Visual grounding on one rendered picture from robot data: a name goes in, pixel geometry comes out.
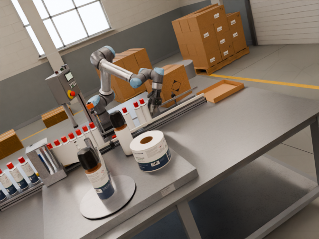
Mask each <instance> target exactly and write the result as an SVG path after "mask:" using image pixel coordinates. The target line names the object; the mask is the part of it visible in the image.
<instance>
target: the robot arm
mask: <svg viewBox="0 0 319 239"><path fill-rule="evenodd" d="M114 58H115V51H114V50H113V49H112V48H111V47H110V46H104V47H102V48H101V49H99V50H97V51H95V52H93V53H92V55H91V58H90V60H91V63H92V65H93V66H94V67H95V68H96V69H98V70H100V71H101V89H100V90H99V95H95V96H93V97H92V98H90V99H89V100H88V102H92V104H93V105H94V110H95V111H96V112H97V114H98V117H99V119H100V122H101V125H104V124H106V123H108V122H109V121H110V120H109V112H108V111H107V110H106V108H105V107H106V106H107V105H108V104H109V103H111V102H112V101H113V100H114V99H115V93H114V91H113V90H112V88H111V74H112V75H114V76H116V77H118V78H120V79H123V80H125V81H127V82H129V83H130V85H131V86H132V88H135V89H136V88H138V87H140V86H141V85H142V84H143V83H144V82H146V81H147V80H148V79H150V80H153V82H152V90H153V91H152V92H150V93H149V94H148V95H147V98H149V100H148V108H149V111H150V114H151V116H153V115H154V114H155V113H157V112H158V110H157V108H158V107H159V105H162V98H161V96H160V93H161V89H162V86H163V85H162V83H163V77H164V69H163V68H157V67H155V68H154V70H152V69H147V68H141V69H140V70H139V74H138V75H136V74H134V73H132V72H130V71H127V70H125V69H123V68H121V67H119V66H116V65H114V64H113V59H114ZM93 115H94V116H95V119H96V121H97V123H98V125H99V126H100V123H99V121H98V119H97V117H96V115H95V113H93Z"/></svg>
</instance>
